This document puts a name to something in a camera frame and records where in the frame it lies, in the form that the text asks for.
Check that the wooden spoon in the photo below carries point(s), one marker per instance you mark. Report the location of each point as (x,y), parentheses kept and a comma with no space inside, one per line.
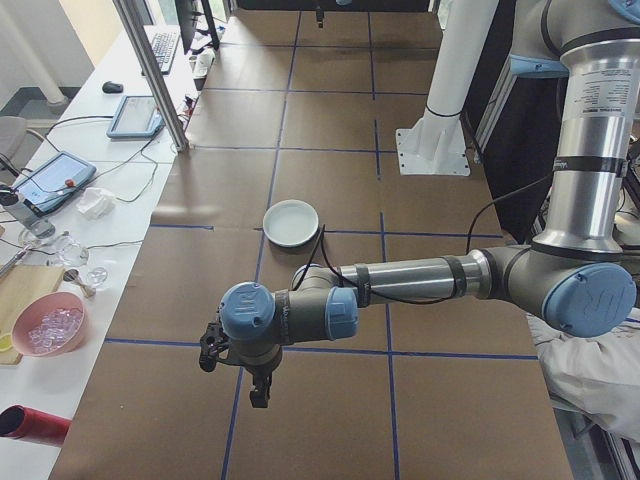
(80,283)

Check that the aluminium frame post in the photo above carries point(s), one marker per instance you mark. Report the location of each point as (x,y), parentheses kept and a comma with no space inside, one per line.
(160,85)

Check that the clear glass jar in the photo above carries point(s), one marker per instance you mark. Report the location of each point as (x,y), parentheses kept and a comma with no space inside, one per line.
(37,231)

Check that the grey chair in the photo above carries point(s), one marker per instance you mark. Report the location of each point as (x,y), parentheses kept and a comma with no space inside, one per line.
(12,131)

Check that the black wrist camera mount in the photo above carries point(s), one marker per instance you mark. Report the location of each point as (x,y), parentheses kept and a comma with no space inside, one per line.
(215,347)

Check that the white pole with base plate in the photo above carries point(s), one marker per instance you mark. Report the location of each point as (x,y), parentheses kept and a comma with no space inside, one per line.
(450,75)

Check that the white side table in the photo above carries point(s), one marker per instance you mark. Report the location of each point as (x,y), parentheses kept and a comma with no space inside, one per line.
(100,310)

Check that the black frame cover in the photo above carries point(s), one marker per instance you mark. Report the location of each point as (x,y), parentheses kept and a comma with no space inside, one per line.
(522,135)

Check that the clear glass bowl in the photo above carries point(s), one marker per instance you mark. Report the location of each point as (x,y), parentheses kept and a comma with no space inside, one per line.
(72,252)

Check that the crumpled white tissue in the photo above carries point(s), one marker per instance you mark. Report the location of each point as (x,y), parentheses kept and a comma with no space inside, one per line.
(95,202)

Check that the metal tongs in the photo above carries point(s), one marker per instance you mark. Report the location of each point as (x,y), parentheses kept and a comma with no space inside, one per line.
(15,262)

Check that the black monitor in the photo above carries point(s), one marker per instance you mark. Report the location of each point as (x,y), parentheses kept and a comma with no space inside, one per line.
(190,22)

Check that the black computer mouse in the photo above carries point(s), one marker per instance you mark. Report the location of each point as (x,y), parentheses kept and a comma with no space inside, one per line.
(112,87)

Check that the blue-grey teach pendant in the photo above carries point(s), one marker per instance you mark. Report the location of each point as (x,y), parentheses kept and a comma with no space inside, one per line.
(134,116)
(52,182)

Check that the clear ice cubes pile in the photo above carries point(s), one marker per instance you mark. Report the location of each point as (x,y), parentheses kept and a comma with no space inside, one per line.
(52,325)

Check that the white wall pipe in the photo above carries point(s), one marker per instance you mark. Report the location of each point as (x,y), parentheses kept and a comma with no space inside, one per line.
(52,87)

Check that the yellow lemon slice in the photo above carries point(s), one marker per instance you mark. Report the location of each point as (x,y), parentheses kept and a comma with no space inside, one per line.
(4,342)

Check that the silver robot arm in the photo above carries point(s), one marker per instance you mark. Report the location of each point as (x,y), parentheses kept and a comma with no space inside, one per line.
(400,272)

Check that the grey computer keyboard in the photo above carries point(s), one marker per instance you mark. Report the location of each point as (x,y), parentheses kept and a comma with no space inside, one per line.
(162,50)

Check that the clear glass lid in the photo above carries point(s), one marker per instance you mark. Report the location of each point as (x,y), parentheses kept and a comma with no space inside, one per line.
(97,277)

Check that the silver metal bottle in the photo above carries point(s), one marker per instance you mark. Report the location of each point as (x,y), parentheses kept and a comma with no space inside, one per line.
(22,210)

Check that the white cloth cover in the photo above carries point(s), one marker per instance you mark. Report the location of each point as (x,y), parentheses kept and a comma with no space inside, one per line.
(590,370)

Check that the wooden cutting board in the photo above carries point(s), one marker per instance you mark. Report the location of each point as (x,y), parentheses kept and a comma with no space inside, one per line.
(30,285)

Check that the pink bowl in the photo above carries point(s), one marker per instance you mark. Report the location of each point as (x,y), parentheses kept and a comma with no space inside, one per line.
(55,350)

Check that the red tube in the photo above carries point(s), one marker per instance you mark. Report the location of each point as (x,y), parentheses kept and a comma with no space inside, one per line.
(40,425)

